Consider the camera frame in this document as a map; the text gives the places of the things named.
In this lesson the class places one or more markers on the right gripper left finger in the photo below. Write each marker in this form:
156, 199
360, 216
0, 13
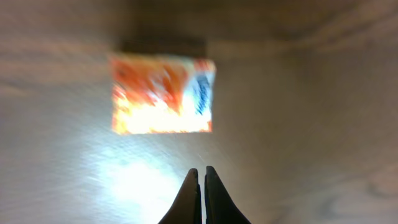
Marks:
186, 208

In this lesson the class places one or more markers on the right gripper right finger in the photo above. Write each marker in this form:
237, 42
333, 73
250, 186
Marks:
220, 208

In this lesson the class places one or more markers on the orange tissue pack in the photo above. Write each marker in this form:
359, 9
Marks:
162, 94

